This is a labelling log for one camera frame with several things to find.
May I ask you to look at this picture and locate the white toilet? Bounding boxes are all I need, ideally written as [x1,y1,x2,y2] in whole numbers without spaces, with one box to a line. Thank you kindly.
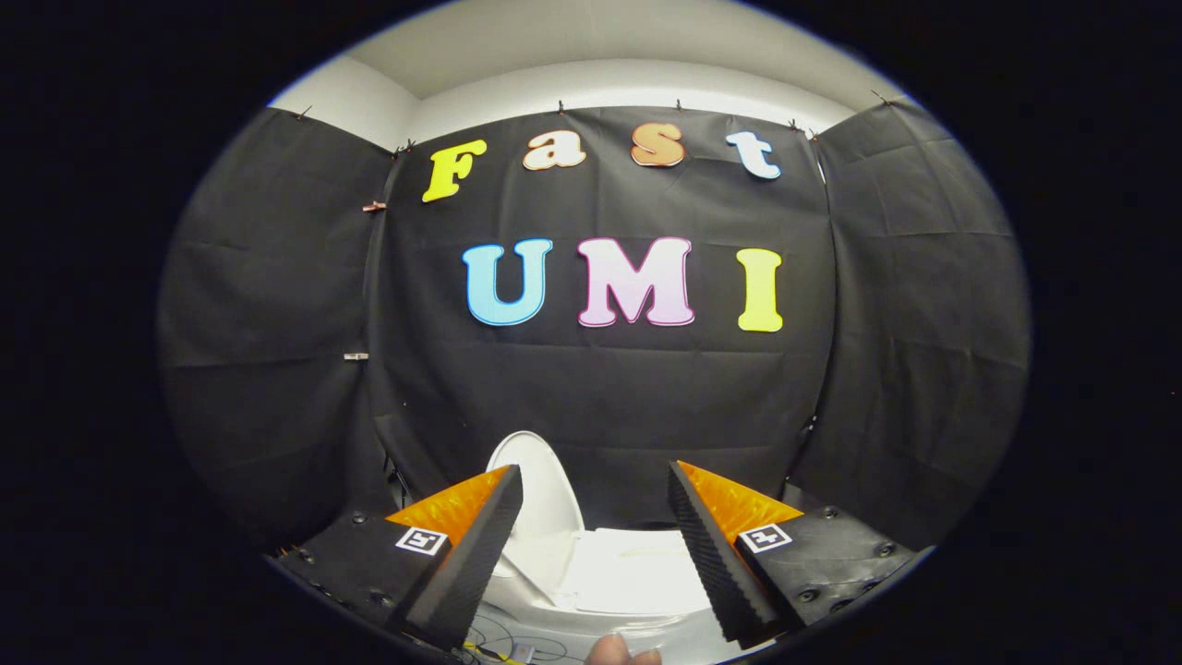
[478,526,740,662]

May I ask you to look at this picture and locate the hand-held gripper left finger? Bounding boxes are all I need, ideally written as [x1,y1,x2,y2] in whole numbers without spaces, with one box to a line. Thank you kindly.
[275,464,525,652]

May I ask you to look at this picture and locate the thin dark floor cables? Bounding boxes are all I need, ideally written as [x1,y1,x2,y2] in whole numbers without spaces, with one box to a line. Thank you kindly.
[458,615,575,665]

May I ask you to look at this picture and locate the white toilet lid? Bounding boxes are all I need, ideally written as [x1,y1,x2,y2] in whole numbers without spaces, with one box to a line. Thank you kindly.
[486,430,586,579]

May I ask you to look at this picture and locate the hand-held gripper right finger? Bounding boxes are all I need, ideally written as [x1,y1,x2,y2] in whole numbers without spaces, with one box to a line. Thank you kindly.
[667,460,921,650]

